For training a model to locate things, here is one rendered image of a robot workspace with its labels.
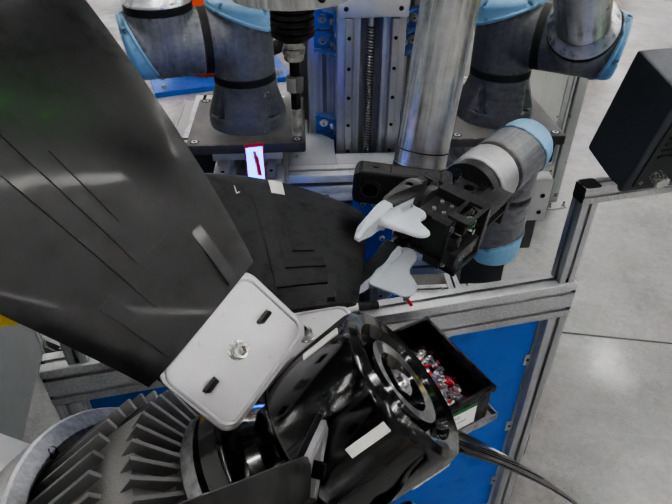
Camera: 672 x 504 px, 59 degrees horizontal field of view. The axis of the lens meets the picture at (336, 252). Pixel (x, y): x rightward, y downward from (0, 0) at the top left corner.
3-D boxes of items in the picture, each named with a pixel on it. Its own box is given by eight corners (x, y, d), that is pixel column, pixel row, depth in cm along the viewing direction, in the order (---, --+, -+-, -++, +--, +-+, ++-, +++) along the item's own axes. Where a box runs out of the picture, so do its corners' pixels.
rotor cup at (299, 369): (238, 594, 34) (415, 473, 31) (172, 381, 42) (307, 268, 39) (362, 568, 45) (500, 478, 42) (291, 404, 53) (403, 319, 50)
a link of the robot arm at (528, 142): (550, 180, 80) (564, 122, 75) (513, 215, 74) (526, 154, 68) (497, 163, 84) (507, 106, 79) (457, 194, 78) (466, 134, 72)
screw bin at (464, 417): (365, 482, 80) (367, 451, 75) (308, 396, 91) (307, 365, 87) (490, 417, 88) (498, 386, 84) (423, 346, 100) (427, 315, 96)
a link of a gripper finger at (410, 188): (399, 191, 57) (440, 178, 64) (386, 184, 58) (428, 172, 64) (384, 234, 59) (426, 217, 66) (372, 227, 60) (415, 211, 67)
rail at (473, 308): (53, 407, 93) (38, 372, 89) (56, 387, 97) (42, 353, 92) (568, 316, 110) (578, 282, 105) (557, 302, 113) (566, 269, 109)
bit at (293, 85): (304, 130, 39) (301, 50, 36) (306, 137, 38) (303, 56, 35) (288, 131, 39) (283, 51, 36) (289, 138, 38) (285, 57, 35)
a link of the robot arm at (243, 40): (282, 77, 109) (278, 0, 101) (210, 86, 106) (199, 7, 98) (267, 57, 119) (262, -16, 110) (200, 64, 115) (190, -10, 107)
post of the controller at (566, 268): (558, 284, 105) (587, 188, 93) (550, 274, 108) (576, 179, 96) (574, 282, 106) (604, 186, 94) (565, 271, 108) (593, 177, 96)
